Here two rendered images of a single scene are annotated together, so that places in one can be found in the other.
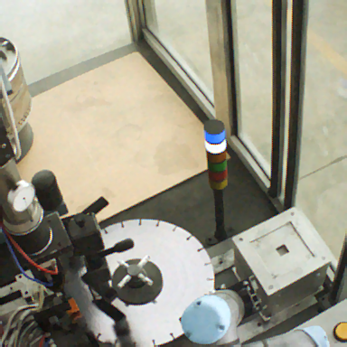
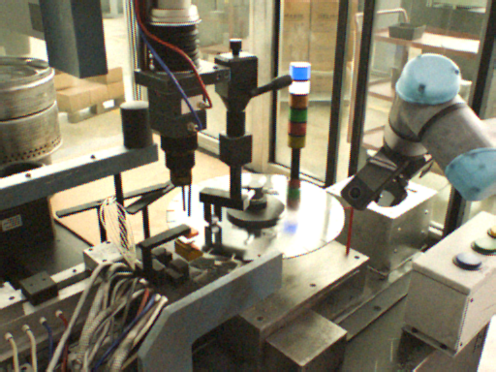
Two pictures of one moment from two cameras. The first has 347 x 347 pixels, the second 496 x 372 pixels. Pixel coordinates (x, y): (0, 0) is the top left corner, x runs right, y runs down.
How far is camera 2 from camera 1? 0.86 m
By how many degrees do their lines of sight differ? 34
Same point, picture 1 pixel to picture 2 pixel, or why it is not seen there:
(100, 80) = not seen: hidden behind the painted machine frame
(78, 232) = (235, 57)
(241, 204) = not seen: hidden behind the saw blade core
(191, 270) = (307, 197)
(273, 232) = not seen: hidden behind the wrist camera
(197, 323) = (428, 72)
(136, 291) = (261, 212)
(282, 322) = (404, 275)
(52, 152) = (85, 194)
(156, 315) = (294, 229)
